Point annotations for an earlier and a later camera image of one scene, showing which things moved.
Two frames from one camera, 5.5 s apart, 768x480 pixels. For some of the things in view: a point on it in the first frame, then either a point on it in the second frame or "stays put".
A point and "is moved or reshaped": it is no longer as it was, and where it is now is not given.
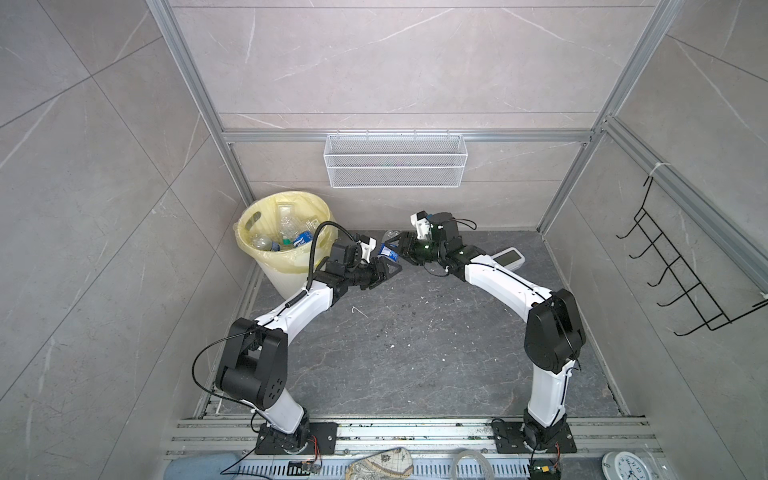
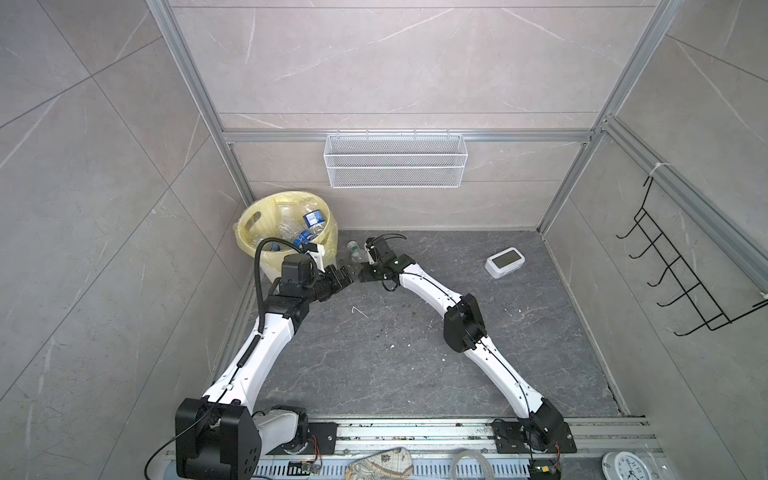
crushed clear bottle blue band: [303, 237] stays put
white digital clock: [511, 258] stays put
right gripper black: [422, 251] → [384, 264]
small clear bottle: [286, 223] stays put
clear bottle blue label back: [389, 250] is moved or reshaped
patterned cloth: [391, 464] stays put
